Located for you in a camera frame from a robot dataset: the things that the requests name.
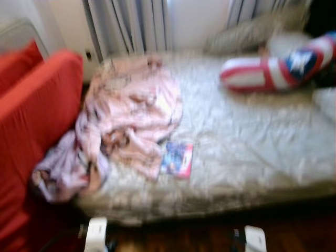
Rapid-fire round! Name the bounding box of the colourful book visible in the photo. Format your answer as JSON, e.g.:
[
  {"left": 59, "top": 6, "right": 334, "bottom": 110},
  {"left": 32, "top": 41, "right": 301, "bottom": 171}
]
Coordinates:
[{"left": 159, "top": 140, "right": 194, "bottom": 181}]

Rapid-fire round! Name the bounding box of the pink cartoon print blanket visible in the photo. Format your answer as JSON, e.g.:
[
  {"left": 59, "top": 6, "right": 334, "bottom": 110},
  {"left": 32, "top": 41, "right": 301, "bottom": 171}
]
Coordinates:
[{"left": 30, "top": 55, "right": 184, "bottom": 204}]

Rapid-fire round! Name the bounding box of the bed with grey floral sheet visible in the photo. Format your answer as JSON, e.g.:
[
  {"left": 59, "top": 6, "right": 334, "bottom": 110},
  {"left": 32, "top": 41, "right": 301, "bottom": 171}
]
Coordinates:
[{"left": 73, "top": 51, "right": 336, "bottom": 227}]

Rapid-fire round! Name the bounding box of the red cushion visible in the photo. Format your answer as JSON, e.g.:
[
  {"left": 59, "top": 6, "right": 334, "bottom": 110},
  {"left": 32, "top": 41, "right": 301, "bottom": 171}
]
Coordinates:
[
  {"left": 0, "top": 40, "right": 45, "bottom": 96},
  {"left": 0, "top": 49, "right": 85, "bottom": 252}
]

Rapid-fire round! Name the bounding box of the grey pillow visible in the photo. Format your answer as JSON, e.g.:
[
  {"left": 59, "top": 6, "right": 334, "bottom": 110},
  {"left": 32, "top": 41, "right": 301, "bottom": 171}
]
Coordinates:
[{"left": 204, "top": 9, "right": 311, "bottom": 57}]

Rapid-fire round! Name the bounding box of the white upright mattress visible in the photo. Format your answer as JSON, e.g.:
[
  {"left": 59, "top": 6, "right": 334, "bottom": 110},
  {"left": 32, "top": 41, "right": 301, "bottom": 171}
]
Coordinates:
[{"left": 0, "top": 18, "right": 51, "bottom": 59}]

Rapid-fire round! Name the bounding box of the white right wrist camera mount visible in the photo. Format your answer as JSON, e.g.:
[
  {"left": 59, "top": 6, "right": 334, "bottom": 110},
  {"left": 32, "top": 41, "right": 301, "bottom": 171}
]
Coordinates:
[{"left": 244, "top": 225, "right": 267, "bottom": 252}]

